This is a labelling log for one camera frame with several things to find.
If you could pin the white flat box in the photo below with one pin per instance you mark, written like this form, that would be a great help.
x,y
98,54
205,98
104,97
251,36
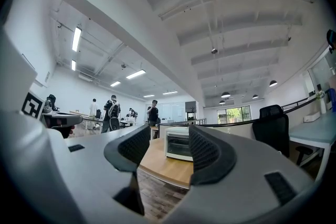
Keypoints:
x,y
311,118

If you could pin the black railing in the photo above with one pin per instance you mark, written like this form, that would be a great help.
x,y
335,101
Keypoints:
x,y
299,103

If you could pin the black mesh office chair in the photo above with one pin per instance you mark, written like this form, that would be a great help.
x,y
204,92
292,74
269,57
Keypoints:
x,y
271,128

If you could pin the white toaster oven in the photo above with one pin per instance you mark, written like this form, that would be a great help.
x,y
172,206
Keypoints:
x,y
178,143

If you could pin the group of ceiling strip lights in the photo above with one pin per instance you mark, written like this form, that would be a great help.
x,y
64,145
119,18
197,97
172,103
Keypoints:
x,y
76,39

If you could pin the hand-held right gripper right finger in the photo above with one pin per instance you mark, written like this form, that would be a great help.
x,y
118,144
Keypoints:
x,y
236,191

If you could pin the white desk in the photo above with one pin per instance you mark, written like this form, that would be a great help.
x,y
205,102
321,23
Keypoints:
x,y
312,131

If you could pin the black dome pendant lamp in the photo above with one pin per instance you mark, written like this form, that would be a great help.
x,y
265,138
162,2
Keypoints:
x,y
273,83
225,95
255,96
222,102

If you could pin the ceiling dome camera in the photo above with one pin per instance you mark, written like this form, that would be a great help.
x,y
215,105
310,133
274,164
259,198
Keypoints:
x,y
214,51

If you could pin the wooden table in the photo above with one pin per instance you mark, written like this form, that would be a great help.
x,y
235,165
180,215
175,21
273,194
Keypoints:
x,y
168,165

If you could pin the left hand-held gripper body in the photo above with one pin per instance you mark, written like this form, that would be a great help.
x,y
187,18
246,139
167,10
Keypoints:
x,y
63,119

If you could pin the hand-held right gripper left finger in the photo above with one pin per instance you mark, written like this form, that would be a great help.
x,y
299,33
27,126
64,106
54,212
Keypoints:
x,y
99,165

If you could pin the black high-back chair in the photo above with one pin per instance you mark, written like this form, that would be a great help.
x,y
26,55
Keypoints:
x,y
52,102

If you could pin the black device with teal band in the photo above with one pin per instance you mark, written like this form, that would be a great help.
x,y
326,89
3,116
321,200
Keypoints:
x,y
331,39

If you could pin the white curved partition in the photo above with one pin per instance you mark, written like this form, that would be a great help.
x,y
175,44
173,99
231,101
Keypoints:
x,y
236,131

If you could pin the window with green view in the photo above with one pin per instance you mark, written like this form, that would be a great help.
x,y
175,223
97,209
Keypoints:
x,y
233,114

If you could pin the blue chair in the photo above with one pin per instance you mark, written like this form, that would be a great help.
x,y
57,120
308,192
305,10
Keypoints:
x,y
332,99

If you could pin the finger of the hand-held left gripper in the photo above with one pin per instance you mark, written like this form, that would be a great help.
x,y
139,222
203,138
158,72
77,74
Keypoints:
x,y
64,131

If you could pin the white vase with flowers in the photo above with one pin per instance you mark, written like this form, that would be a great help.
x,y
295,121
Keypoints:
x,y
320,102

